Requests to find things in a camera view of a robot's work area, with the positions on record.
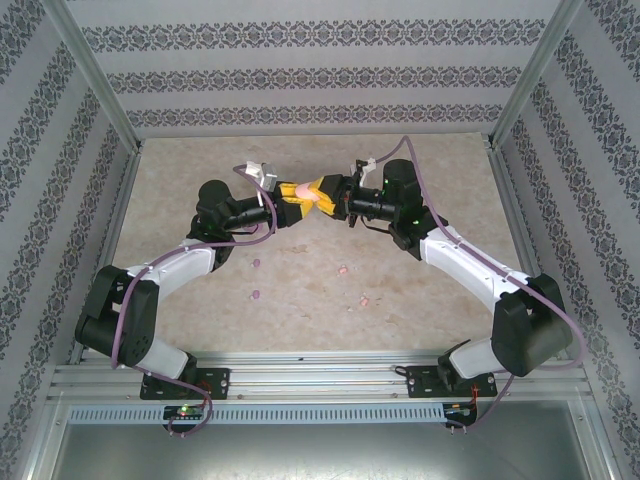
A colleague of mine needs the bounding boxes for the aluminium side frame rail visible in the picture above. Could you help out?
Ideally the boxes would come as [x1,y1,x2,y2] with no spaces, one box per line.
[487,142,586,381]
[69,147,144,366]

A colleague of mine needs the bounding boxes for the left circuit board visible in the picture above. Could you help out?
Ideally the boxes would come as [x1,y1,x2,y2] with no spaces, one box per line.
[163,405,207,420]

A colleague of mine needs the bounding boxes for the grey slotted cable duct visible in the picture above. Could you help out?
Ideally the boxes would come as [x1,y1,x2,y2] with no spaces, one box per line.
[67,402,446,426]

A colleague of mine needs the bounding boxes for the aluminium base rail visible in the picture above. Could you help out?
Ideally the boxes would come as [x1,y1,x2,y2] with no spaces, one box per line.
[49,349,586,401]

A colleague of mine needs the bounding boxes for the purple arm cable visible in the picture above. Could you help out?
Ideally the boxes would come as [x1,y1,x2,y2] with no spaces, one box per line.
[108,163,279,440]
[372,135,587,431]

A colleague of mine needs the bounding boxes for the aluminium frame post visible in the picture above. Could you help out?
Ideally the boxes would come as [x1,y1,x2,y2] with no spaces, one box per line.
[42,0,146,154]
[487,0,586,151]

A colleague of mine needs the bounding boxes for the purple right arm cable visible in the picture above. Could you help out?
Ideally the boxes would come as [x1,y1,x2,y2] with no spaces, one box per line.
[372,135,587,431]

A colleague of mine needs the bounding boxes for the grey sheet metal tray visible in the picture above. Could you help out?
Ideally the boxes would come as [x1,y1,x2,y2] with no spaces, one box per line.
[27,394,619,480]

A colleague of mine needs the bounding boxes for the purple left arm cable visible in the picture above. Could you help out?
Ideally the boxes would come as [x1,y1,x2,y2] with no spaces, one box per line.
[108,163,279,440]

